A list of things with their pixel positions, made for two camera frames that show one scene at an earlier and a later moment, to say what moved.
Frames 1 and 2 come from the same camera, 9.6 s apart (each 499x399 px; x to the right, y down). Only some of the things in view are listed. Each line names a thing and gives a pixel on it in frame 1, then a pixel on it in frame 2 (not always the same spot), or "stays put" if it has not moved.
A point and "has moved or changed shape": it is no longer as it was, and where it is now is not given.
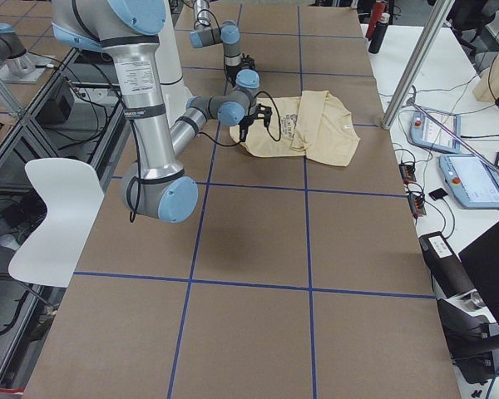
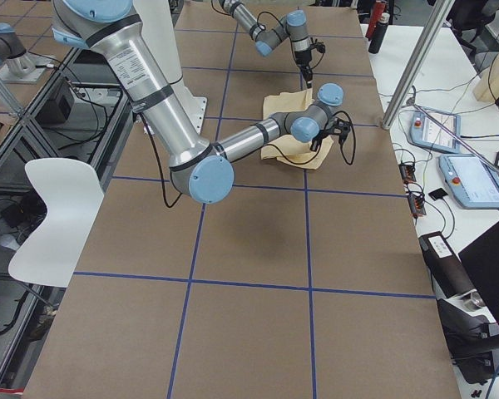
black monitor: x=491 y=260 stays put
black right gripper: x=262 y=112 → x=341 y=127
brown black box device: x=446 y=268 stays put
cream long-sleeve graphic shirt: x=316 y=125 has moved or changed shape
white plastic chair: x=73 y=194 stays put
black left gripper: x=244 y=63 → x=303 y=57
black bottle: x=379 y=32 stays put
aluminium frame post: x=437 y=13 stays put
